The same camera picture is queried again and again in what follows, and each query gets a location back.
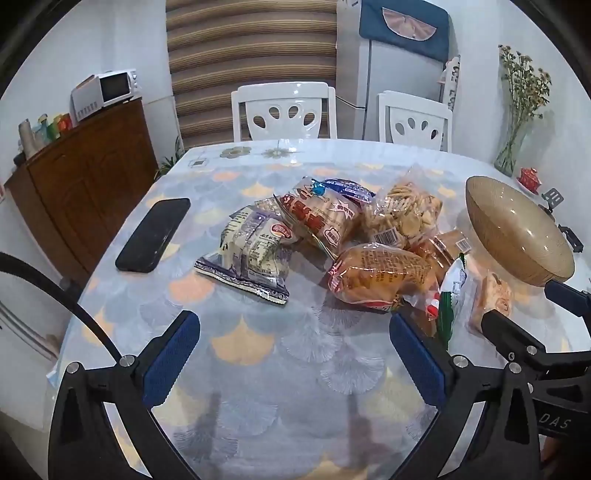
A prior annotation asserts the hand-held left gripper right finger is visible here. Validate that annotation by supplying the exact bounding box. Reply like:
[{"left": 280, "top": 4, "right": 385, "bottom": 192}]
[{"left": 389, "top": 313, "right": 541, "bottom": 480}]

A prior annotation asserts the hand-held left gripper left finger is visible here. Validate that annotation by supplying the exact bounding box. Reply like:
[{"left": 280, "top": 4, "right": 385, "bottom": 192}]
[{"left": 48, "top": 310, "right": 201, "bottom": 480}]

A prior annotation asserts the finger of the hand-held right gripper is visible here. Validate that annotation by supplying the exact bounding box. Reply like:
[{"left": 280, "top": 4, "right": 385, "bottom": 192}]
[
  {"left": 545, "top": 280, "right": 591, "bottom": 319},
  {"left": 480, "top": 309, "right": 548, "bottom": 364}
]

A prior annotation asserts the clear square cracker packet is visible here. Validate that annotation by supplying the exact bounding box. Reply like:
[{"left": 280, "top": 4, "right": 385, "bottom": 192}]
[{"left": 468, "top": 270, "right": 513, "bottom": 335}]

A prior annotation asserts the green white snack packet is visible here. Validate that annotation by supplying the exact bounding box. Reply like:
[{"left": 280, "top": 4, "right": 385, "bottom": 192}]
[{"left": 436, "top": 254, "right": 469, "bottom": 347}]

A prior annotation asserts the brown ribbed bowl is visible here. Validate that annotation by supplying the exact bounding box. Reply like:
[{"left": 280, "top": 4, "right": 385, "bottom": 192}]
[{"left": 464, "top": 175, "right": 575, "bottom": 287}]

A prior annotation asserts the orange bread bag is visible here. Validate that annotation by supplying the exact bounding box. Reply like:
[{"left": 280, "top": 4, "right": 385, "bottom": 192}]
[{"left": 327, "top": 242, "right": 441, "bottom": 319}]

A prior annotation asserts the brown toast packet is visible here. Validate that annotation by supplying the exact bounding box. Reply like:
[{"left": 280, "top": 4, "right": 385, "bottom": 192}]
[{"left": 409, "top": 231, "right": 472, "bottom": 282}]

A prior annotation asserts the purple white snack packet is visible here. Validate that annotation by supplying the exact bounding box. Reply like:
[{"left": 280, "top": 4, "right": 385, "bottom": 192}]
[{"left": 194, "top": 199, "right": 303, "bottom": 306}]

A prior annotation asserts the clear bag of crackers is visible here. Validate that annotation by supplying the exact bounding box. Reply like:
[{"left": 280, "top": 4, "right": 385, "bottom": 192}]
[{"left": 362, "top": 166, "right": 444, "bottom": 250}]

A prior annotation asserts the red orange snack packet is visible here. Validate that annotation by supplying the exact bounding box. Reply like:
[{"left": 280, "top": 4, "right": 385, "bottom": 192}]
[{"left": 274, "top": 176, "right": 363, "bottom": 259}]

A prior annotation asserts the blue snack packet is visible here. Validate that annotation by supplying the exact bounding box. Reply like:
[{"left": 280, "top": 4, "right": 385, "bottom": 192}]
[{"left": 323, "top": 178, "right": 377, "bottom": 204}]

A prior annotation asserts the person's right hand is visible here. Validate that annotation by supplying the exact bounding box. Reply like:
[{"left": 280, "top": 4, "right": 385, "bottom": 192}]
[{"left": 541, "top": 438, "right": 563, "bottom": 468}]

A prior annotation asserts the black smartphone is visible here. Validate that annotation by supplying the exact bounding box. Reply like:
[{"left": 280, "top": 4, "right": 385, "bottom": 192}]
[{"left": 115, "top": 198, "right": 191, "bottom": 274}]

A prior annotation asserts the red teacup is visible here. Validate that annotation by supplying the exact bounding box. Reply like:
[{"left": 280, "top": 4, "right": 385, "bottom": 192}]
[{"left": 518, "top": 167, "right": 543, "bottom": 193}]

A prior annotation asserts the glass vase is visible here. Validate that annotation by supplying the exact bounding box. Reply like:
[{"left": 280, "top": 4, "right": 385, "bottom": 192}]
[{"left": 494, "top": 122, "right": 527, "bottom": 178}]

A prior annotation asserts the wooden cabinet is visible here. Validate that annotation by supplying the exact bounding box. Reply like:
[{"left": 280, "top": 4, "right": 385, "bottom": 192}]
[{"left": 4, "top": 99, "right": 160, "bottom": 287}]

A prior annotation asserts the green potted plant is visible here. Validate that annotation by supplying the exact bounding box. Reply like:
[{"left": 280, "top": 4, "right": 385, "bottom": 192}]
[{"left": 154, "top": 136, "right": 185, "bottom": 181}]

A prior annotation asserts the dried flower bunch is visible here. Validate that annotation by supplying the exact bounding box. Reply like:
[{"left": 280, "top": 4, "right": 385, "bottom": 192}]
[{"left": 498, "top": 44, "right": 552, "bottom": 139}]

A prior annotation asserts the white chair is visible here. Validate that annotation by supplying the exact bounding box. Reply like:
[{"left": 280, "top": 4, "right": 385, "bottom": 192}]
[
  {"left": 231, "top": 82, "right": 338, "bottom": 141},
  {"left": 376, "top": 91, "right": 453, "bottom": 152}
]

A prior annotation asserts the patterned hanging cloth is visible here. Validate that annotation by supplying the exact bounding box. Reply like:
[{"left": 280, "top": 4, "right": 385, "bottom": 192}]
[{"left": 438, "top": 55, "right": 461, "bottom": 112}]

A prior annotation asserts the green bottle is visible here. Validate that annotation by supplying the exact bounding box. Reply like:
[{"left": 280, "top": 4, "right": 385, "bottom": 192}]
[{"left": 34, "top": 114, "right": 61, "bottom": 141}]

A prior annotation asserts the grey refrigerator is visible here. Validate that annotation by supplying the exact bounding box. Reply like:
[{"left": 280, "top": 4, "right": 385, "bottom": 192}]
[{"left": 336, "top": 0, "right": 455, "bottom": 141}]

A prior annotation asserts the white microwave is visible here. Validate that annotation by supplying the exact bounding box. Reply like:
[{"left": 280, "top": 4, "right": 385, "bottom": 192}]
[{"left": 70, "top": 69, "right": 139, "bottom": 123}]

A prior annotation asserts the blue refrigerator cover cloth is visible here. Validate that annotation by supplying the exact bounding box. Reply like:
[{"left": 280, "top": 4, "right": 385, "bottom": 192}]
[{"left": 359, "top": 0, "right": 451, "bottom": 58}]

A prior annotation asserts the striped window blind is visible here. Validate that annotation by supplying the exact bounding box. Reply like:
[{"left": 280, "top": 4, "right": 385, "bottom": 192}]
[{"left": 165, "top": 0, "right": 340, "bottom": 151}]

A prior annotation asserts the black cable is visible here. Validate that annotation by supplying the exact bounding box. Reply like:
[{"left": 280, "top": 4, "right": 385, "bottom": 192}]
[{"left": 0, "top": 251, "right": 125, "bottom": 365}]

